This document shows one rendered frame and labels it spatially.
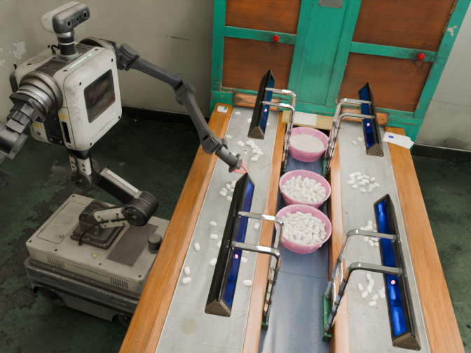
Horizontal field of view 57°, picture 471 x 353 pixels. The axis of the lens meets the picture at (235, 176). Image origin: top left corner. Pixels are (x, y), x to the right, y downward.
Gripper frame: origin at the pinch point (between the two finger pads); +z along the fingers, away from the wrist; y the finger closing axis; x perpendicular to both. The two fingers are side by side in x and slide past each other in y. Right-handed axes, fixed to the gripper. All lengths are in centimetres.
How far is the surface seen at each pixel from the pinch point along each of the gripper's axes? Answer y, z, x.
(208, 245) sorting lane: -44.2, -4.3, 13.7
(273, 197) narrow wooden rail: -9.4, 15.1, -5.3
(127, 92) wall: 165, -54, 121
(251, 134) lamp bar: -0.5, -14.9, -18.8
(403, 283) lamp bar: -81, 23, -58
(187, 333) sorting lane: -87, -5, 14
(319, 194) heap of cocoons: 0.5, 35.3, -18.5
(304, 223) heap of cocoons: -22.1, 28.8, -13.5
